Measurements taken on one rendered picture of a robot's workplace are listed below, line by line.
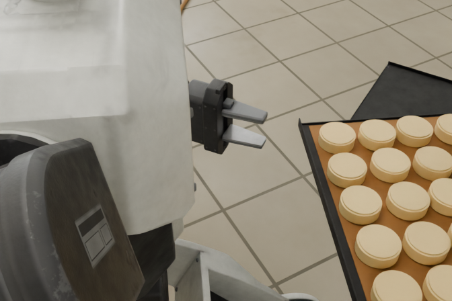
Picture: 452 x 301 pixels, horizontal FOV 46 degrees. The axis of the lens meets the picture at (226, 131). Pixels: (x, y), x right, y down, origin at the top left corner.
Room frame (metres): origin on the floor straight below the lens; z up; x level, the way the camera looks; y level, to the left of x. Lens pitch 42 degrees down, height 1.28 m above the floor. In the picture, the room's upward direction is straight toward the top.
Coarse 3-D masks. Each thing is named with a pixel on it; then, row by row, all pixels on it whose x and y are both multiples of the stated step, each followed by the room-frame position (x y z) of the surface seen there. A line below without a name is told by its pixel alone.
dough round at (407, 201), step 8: (400, 184) 0.45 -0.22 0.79; (408, 184) 0.45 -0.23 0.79; (392, 192) 0.44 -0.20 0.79; (400, 192) 0.44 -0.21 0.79; (408, 192) 0.44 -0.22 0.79; (416, 192) 0.44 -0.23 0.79; (424, 192) 0.44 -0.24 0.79; (392, 200) 0.43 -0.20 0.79; (400, 200) 0.42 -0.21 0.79; (408, 200) 0.42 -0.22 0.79; (416, 200) 0.42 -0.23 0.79; (424, 200) 0.42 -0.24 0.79; (392, 208) 0.42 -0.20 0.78; (400, 208) 0.41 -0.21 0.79; (408, 208) 0.41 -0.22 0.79; (416, 208) 0.41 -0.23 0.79; (424, 208) 0.41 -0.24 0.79; (400, 216) 0.41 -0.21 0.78; (408, 216) 0.41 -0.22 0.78; (416, 216) 0.41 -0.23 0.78
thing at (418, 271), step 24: (384, 120) 0.60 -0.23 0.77; (432, 120) 0.60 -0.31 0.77; (360, 144) 0.54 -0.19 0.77; (432, 144) 0.54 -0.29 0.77; (336, 192) 0.46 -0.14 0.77; (384, 192) 0.46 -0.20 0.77; (384, 216) 0.42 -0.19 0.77; (432, 216) 0.42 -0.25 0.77; (360, 264) 0.35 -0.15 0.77; (408, 264) 0.35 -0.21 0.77
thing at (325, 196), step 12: (300, 120) 0.58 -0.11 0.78; (348, 120) 0.60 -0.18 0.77; (360, 120) 0.60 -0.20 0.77; (300, 132) 0.57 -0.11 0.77; (312, 144) 0.55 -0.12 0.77; (312, 156) 0.52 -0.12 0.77; (312, 168) 0.50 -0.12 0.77; (324, 180) 0.48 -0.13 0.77; (324, 192) 0.46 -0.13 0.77; (324, 204) 0.43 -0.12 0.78; (336, 216) 0.42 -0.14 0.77; (336, 228) 0.40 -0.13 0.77; (336, 240) 0.37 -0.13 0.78; (348, 252) 0.36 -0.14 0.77; (348, 264) 0.35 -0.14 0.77; (348, 276) 0.32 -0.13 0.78; (348, 288) 0.32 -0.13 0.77; (360, 288) 0.32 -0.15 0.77; (360, 300) 0.30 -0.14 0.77
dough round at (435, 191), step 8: (432, 184) 0.45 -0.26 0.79; (440, 184) 0.45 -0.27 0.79; (448, 184) 0.45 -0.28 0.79; (432, 192) 0.44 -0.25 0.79; (440, 192) 0.44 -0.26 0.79; (448, 192) 0.44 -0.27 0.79; (432, 200) 0.43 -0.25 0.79; (440, 200) 0.42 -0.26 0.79; (448, 200) 0.42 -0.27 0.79; (432, 208) 0.43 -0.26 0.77; (440, 208) 0.42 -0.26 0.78; (448, 208) 0.42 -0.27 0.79
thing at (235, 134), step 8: (232, 128) 0.59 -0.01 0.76; (240, 128) 0.59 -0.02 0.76; (224, 136) 0.57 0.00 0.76; (232, 136) 0.57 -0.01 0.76; (240, 136) 0.57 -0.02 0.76; (248, 136) 0.57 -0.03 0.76; (256, 136) 0.57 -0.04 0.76; (264, 136) 0.57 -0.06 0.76; (240, 144) 0.56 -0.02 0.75; (248, 144) 0.56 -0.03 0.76; (256, 144) 0.56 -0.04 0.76
